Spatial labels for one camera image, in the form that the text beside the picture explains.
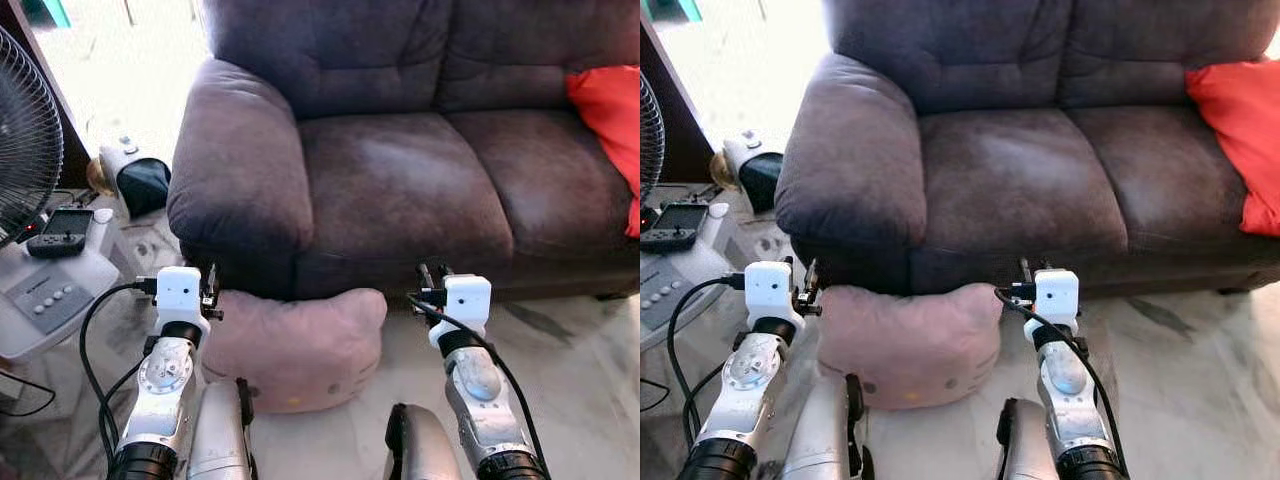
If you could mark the pink cat face pillow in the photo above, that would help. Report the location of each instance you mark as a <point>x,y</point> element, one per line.
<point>910,345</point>
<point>290,350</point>

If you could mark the dark brown suede sofa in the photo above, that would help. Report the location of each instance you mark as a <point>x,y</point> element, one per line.
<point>400,190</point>
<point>1010,190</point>

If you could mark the dark wooden door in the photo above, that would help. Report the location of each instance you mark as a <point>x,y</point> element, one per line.
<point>680,120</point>
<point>55,110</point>

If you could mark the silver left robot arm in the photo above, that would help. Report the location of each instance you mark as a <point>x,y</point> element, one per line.
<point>160,390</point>
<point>745,385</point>

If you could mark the small white black appliance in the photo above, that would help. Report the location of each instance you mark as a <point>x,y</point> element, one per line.
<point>760,180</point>
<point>140,185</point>

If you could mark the black handheld controller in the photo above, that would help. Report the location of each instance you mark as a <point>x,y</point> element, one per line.
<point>675,225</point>
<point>62,232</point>

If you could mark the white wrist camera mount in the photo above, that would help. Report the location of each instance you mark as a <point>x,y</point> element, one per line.
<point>768,290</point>
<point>180,293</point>
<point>1057,295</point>
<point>468,303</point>

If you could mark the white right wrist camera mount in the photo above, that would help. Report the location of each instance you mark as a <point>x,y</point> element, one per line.
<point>1057,295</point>
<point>468,303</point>

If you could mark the black grille white base fan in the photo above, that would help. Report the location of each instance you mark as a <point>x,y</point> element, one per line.
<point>50,300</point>
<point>670,295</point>

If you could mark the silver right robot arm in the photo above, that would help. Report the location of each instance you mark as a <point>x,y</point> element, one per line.
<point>1070,390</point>
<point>480,395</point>

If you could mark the red pillow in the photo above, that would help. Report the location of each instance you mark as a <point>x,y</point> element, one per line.
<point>1245,130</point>
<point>610,110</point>

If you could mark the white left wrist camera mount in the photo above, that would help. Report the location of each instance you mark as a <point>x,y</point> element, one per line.
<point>768,290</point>
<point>180,293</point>

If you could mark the silver right robot leg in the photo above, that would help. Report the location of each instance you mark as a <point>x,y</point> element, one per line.
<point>420,450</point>
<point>1028,445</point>

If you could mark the round brass ornament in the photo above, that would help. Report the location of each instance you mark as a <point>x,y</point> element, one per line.
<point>720,172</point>
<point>98,178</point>

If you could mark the green plastic stool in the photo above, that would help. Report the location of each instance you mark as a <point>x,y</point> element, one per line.
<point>675,8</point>
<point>45,10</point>

